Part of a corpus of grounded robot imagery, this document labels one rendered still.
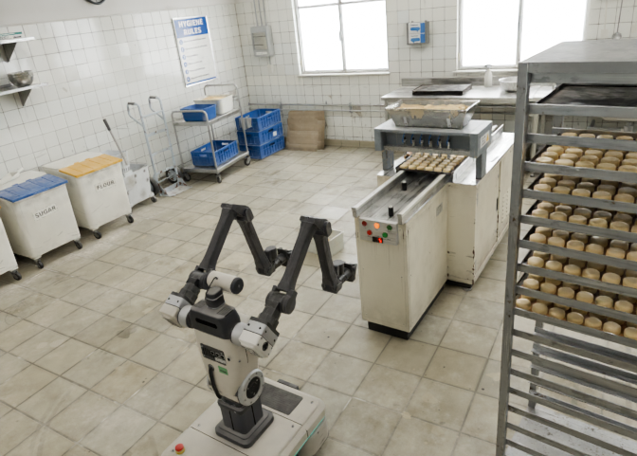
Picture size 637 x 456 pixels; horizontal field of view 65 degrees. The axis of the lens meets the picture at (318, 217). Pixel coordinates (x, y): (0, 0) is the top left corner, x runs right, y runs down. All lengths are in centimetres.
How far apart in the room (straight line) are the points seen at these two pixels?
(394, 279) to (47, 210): 339
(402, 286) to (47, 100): 426
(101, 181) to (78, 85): 119
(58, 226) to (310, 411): 348
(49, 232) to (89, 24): 238
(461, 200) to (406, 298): 80
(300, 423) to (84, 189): 364
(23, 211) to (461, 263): 375
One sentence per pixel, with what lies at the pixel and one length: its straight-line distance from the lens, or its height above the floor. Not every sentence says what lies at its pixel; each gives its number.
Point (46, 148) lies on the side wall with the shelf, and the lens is 597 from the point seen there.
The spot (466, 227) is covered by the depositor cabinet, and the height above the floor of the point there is 53.
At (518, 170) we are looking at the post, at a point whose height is 150.
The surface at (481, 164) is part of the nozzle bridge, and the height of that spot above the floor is 95.
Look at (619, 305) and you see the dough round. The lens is 187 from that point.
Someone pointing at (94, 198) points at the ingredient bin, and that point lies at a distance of 552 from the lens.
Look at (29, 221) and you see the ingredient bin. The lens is 518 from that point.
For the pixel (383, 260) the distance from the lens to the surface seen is 304.
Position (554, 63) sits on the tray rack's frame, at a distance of 157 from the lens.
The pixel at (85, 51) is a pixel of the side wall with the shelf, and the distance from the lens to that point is 628.
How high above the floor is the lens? 204
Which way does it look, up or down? 24 degrees down
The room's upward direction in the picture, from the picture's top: 6 degrees counter-clockwise
